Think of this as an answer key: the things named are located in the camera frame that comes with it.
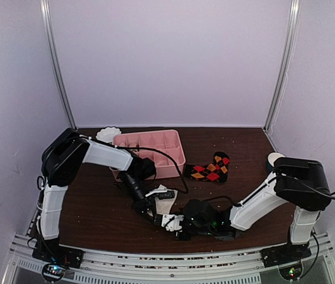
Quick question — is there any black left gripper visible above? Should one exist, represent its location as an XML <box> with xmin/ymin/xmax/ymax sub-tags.
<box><xmin>121</xmin><ymin>172</ymin><xmax>157</xmax><ymax>224</ymax></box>

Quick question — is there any beige brown striped sock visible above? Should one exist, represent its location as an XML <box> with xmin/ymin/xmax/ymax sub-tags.
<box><xmin>153</xmin><ymin>184</ymin><xmax>178</xmax><ymax>215</ymax></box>

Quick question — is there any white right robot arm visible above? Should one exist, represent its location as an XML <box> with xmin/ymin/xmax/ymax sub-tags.
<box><xmin>154</xmin><ymin>157</ymin><xmax>331</xmax><ymax>262</ymax></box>

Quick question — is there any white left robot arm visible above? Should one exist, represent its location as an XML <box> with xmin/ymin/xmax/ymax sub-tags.
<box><xmin>37</xmin><ymin>128</ymin><xmax>176</xmax><ymax>263</ymax></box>

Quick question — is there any pink divided organizer tray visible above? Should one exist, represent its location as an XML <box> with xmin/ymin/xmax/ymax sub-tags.
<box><xmin>113</xmin><ymin>130</ymin><xmax>186</xmax><ymax>179</ymax></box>

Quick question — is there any black red argyle sock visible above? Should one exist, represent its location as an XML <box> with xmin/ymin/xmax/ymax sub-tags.
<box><xmin>183</xmin><ymin>151</ymin><xmax>230</xmax><ymax>183</ymax></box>

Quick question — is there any white scalloped ceramic bowl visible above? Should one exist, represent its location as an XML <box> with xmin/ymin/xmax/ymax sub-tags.
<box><xmin>95</xmin><ymin>127</ymin><xmax>122</xmax><ymax>144</ymax></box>

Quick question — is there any white dark blue cup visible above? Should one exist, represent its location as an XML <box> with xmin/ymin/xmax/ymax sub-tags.
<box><xmin>266</xmin><ymin>152</ymin><xmax>285</xmax><ymax>172</ymax></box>

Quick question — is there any front aluminium rail base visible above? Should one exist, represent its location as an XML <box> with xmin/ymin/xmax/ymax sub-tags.
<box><xmin>0</xmin><ymin>234</ymin><xmax>335</xmax><ymax>283</ymax></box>

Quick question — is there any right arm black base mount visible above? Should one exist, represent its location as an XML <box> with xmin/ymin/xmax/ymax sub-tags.
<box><xmin>260</xmin><ymin>242</ymin><xmax>311</xmax><ymax>267</ymax></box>

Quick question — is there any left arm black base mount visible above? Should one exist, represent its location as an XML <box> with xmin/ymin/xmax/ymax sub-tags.
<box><xmin>32</xmin><ymin>237</ymin><xmax>84</xmax><ymax>269</ymax></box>

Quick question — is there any left aluminium frame post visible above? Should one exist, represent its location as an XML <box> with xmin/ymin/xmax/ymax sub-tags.
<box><xmin>40</xmin><ymin>0</ymin><xmax>77</xmax><ymax>130</ymax></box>

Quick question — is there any aluminium frame post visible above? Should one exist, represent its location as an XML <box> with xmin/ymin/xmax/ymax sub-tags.
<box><xmin>40</xmin><ymin>0</ymin><xmax>77</xmax><ymax>130</ymax></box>
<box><xmin>264</xmin><ymin>0</ymin><xmax>302</xmax><ymax>134</ymax></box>

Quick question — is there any right aluminium frame post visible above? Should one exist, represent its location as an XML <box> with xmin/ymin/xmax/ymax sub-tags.
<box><xmin>264</xmin><ymin>0</ymin><xmax>302</xmax><ymax>134</ymax></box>

